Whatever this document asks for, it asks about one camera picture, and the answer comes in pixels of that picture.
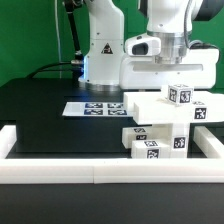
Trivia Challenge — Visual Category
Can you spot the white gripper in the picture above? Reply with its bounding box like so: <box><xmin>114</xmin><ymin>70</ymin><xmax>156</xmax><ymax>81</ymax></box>
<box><xmin>119</xmin><ymin>48</ymin><xmax>219</xmax><ymax>90</ymax></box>

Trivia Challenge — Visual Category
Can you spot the white tagged cube nut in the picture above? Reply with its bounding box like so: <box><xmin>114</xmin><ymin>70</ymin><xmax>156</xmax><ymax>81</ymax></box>
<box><xmin>168</xmin><ymin>84</ymin><xmax>194</xmax><ymax>105</ymax></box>

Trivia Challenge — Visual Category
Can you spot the white chair back frame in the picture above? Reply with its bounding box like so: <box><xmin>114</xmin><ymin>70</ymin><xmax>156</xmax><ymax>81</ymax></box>
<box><xmin>123</xmin><ymin>90</ymin><xmax>224</xmax><ymax>125</ymax></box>

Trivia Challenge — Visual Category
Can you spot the white chair seat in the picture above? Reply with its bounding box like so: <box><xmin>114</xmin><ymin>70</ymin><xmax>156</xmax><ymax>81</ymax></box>
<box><xmin>152</xmin><ymin>123</ymin><xmax>190</xmax><ymax>158</ymax></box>

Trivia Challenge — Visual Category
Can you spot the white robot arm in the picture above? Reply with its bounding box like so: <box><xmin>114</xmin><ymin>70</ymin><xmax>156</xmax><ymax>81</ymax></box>
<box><xmin>79</xmin><ymin>0</ymin><xmax>224</xmax><ymax>91</ymax></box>

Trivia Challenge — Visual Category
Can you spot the white U-shaped fence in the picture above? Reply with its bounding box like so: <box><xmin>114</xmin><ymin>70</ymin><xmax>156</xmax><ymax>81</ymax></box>
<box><xmin>0</xmin><ymin>125</ymin><xmax>224</xmax><ymax>184</ymax></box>

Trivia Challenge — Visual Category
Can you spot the grey hose cable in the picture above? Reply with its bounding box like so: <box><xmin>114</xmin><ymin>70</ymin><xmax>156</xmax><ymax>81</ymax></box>
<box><xmin>183</xmin><ymin>0</ymin><xmax>218</xmax><ymax>51</ymax></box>

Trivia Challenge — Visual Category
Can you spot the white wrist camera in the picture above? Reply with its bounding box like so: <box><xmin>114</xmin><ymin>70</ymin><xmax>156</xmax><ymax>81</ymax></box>
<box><xmin>125</xmin><ymin>33</ymin><xmax>161</xmax><ymax>56</ymax></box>

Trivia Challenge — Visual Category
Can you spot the white marker base plate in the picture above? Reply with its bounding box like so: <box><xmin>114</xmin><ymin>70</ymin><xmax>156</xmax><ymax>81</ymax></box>
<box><xmin>62</xmin><ymin>102</ymin><xmax>132</xmax><ymax>117</ymax></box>

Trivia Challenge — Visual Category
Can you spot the black cable bundle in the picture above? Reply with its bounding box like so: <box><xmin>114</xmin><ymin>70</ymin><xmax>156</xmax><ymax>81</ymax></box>
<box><xmin>26</xmin><ymin>0</ymin><xmax>86</xmax><ymax>79</ymax></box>

